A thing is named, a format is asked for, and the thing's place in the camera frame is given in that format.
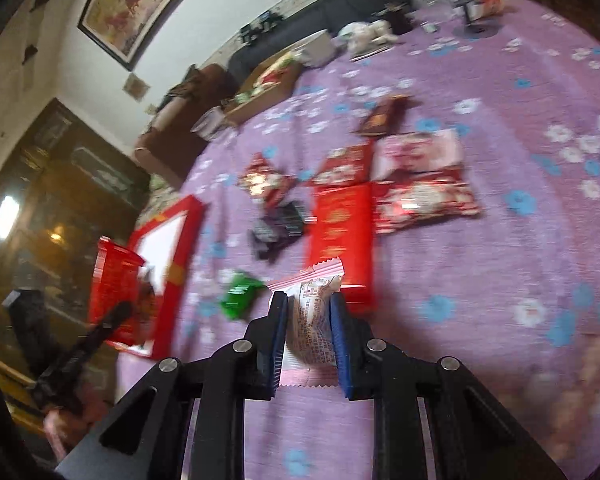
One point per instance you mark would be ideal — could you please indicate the dark brown snack packet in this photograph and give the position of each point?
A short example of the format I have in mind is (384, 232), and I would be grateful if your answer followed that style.
(386, 117)

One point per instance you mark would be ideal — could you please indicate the red heart snack packet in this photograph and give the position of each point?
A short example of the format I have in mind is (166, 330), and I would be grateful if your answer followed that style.
(420, 198)

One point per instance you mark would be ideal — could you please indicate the cardboard snack box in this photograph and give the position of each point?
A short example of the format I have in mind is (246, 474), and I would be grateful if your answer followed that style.
(270, 83)

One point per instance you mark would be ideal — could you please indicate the framed horse painting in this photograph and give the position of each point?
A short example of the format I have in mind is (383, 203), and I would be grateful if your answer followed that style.
(124, 28)

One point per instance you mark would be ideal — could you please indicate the pink lotso snack packet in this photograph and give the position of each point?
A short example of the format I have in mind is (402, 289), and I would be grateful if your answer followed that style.
(415, 153)

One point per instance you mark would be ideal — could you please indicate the purple floral tablecloth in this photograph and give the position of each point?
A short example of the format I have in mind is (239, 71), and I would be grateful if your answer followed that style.
(515, 293)

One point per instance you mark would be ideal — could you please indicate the red flower snack packet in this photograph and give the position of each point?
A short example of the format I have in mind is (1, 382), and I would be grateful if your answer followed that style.
(266, 185)

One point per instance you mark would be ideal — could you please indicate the pink white snack packet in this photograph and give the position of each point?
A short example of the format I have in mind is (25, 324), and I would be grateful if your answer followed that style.
(308, 358)

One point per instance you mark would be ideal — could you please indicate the brown armchair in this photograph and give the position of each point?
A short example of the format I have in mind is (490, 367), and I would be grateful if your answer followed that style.
(168, 147)

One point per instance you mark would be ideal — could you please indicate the small wall plaque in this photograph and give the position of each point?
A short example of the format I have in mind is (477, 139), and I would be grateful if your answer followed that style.
(135, 87)

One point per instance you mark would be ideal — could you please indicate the long red cake packet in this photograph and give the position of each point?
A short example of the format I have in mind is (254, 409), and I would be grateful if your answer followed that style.
(343, 229)

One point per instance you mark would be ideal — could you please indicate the white ceramic mug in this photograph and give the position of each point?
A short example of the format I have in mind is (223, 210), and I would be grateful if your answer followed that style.
(315, 50)

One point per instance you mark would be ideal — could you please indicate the wooden cabinet doors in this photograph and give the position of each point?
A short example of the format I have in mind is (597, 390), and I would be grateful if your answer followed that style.
(62, 188)

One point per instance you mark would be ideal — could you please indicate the red gift box tray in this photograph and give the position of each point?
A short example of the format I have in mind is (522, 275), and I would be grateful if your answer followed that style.
(149, 272)

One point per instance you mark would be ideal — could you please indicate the green snack packet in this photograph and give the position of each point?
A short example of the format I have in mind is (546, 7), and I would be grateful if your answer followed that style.
(240, 294)

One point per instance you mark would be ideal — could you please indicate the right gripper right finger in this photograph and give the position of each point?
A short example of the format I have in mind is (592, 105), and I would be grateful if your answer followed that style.
(370, 368)

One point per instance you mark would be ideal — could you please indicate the black leather sofa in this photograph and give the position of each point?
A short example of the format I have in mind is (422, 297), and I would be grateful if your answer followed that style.
(330, 15)

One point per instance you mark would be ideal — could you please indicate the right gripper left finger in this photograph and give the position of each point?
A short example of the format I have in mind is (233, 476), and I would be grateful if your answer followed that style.
(245, 369)

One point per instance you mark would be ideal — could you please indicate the black purple snack packet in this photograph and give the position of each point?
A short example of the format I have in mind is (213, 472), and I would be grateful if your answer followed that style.
(277, 229)

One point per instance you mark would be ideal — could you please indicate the red white flower packet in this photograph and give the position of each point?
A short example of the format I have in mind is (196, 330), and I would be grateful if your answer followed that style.
(345, 167)

